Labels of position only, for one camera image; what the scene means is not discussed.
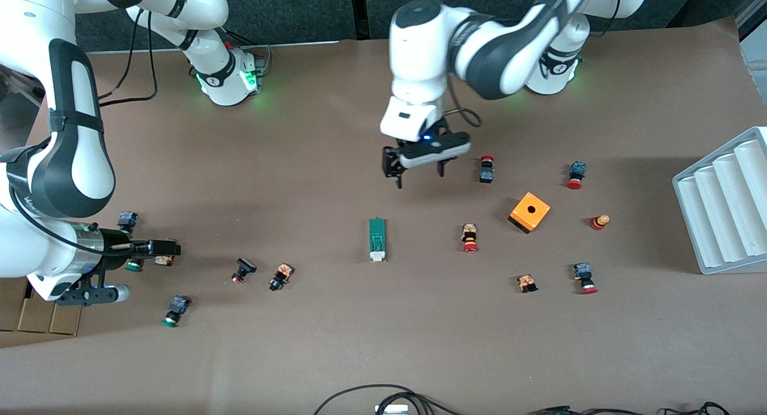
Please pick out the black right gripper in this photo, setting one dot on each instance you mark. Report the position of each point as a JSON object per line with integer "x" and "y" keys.
{"x": 113, "y": 242}

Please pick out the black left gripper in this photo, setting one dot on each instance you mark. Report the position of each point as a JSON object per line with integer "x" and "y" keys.
{"x": 392, "y": 161}

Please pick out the green terminal block module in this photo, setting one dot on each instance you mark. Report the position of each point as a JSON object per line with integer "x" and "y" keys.
{"x": 377, "y": 238}

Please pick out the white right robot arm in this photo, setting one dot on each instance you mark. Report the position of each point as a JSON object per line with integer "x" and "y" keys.
{"x": 36, "y": 247}

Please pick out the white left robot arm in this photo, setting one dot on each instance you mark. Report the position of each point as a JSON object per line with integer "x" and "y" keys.
{"x": 419, "y": 61}

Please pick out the green push button blue block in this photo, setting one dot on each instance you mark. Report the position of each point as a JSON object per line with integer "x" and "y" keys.
{"x": 127, "y": 219}
{"x": 134, "y": 266}
{"x": 175, "y": 310}

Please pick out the red push button black block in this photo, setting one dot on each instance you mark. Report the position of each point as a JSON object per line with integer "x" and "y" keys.
{"x": 486, "y": 170}

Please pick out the black square button red base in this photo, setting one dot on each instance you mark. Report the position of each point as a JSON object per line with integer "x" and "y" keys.
{"x": 244, "y": 269}

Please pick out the red mushroom button orange block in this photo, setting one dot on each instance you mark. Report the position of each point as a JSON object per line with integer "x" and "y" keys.
{"x": 470, "y": 238}

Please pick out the brown cardboard divider box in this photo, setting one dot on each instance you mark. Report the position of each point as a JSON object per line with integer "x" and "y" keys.
{"x": 42, "y": 319}

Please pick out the red push button blue block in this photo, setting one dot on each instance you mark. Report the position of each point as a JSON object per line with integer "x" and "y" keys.
{"x": 576, "y": 174}
{"x": 584, "y": 277}

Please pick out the orange contact block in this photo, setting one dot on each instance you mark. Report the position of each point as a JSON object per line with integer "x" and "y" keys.
{"x": 527, "y": 283}

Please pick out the brown paper table cover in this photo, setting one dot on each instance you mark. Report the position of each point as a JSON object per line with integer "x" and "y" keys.
{"x": 383, "y": 331}

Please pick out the red yellow button head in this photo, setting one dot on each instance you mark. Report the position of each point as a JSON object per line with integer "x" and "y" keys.
{"x": 599, "y": 222}

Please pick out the silver white connector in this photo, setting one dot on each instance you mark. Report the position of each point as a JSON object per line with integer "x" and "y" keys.
{"x": 392, "y": 409}

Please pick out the grey ribbed plastic tray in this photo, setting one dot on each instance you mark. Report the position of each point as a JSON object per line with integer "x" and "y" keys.
{"x": 719, "y": 211}

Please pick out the orange button enclosure box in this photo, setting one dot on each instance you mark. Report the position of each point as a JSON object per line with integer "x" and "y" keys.
{"x": 530, "y": 211}

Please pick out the aluminium frame rail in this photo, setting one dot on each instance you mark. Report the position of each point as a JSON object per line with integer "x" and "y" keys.
{"x": 18, "y": 85}
{"x": 756, "y": 50}

